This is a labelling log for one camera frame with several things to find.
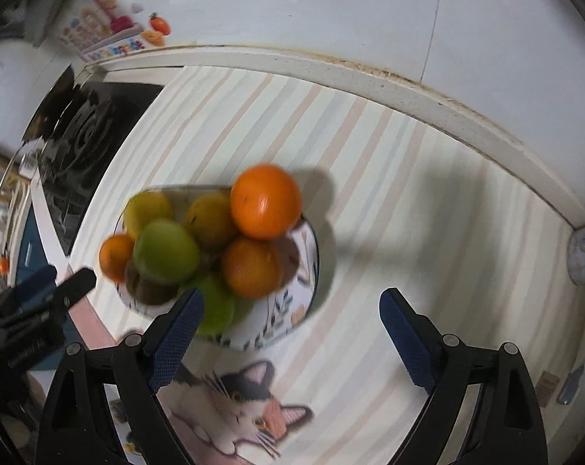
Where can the brown pear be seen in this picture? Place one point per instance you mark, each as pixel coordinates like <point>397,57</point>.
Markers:
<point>149,288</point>

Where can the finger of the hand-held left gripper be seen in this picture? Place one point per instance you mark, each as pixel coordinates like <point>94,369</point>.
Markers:
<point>31,288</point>
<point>74,285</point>

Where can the yellow citrus fruit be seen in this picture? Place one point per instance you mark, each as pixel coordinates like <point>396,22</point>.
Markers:
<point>147,210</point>
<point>210,220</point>

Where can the small blue grey packet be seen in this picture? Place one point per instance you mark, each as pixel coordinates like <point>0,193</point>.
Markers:
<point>570,385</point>

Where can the colourful wall sticker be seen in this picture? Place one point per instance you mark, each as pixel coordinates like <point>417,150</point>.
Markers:
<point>113,14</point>

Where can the green apple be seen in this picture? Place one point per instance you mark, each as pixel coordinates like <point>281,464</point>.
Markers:
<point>220,307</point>
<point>165,251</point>

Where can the small brown tag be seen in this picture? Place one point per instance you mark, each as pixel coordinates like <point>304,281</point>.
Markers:
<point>546,388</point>

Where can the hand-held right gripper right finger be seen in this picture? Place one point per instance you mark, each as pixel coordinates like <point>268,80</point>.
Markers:
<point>408,344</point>

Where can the orange by the sink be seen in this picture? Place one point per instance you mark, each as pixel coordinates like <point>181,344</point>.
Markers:
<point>2,265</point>

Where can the blue kitchen cabinets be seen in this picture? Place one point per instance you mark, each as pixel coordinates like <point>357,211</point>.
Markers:
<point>31,247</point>

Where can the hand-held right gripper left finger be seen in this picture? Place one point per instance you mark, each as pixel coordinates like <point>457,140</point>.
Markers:
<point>176,339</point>

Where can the oval floral ceramic plate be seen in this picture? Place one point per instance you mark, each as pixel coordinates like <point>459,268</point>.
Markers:
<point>302,281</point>

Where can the striped cat print mat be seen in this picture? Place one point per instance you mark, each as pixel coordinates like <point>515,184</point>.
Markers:
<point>394,203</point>

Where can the small orange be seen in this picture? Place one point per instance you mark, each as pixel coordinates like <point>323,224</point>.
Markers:
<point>115,256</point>

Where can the black gas stove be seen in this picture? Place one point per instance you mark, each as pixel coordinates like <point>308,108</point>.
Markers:
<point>89,135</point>

